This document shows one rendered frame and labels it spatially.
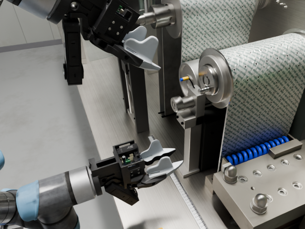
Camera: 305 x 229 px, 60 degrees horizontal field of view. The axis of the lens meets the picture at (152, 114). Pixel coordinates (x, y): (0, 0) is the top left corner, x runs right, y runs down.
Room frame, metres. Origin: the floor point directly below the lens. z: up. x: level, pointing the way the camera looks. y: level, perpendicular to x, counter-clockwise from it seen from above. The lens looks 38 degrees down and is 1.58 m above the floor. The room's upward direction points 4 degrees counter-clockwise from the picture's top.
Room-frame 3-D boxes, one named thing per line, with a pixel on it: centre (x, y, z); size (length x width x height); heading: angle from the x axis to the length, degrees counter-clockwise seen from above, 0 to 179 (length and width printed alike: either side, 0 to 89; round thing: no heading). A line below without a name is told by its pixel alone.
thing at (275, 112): (0.53, -0.29, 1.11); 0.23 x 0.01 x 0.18; 109
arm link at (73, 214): (0.35, 0.25, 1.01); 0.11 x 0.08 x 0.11; 69
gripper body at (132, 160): (0.40, 0.09, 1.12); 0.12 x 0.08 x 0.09; 109
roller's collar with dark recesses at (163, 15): (0.77, -0.05, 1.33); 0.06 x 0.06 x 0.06; 19
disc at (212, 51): (0.55, -0.16, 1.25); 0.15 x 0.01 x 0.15; 19
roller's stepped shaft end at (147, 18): (0.75, 0.01, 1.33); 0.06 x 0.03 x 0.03; 109
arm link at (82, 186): (0.37, 0.16, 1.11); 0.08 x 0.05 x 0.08; 19
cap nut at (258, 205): (0.33, -0.23, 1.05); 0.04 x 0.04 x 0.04
